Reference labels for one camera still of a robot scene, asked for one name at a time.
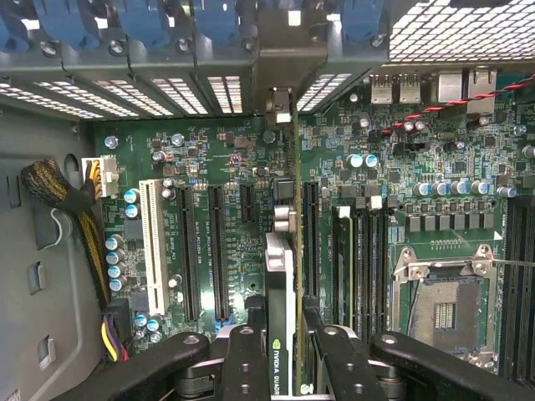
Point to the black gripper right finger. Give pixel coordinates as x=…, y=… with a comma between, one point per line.
x=342, y=367

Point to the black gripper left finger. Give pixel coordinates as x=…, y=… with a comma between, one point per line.
x=244, y=363

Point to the black RAM slot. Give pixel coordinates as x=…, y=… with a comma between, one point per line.
x=372, y=271
x=507, y=301
x=359, y=271
x=521, y=313
x=383, y=271
x=532, y=313

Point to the CPU socket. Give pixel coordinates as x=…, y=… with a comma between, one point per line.
x=443, y=313

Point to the long black expansion slot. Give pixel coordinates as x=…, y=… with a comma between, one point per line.
x=311, y=242
x=218, y=250
x=188, y=259

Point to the black power connector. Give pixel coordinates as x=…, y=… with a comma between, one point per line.
x=117, y=311

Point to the white expansion slot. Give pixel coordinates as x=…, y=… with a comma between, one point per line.
x=150, y=250

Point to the short black expansion slot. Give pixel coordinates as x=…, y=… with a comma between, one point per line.
x=247, y=202

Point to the thin locking lever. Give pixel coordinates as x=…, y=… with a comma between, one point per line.
x=514, y=263

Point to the green Dell motherboard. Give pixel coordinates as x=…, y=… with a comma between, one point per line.
x=209, y=150

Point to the open black PC case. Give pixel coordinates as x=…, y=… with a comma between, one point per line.
x=42, y=250

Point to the white power connector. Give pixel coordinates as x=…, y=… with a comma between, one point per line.
x=108, y=175

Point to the silver rear port block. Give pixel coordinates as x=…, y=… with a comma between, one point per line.
x=450, y=85
x=482, y=79
x=409, y=89
x=381, y=89

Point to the blue card retention clip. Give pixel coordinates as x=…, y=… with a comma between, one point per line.
x=144, y=21
x=12, y=25
x=219, y=21
x=361, y=21
x=67, y=21

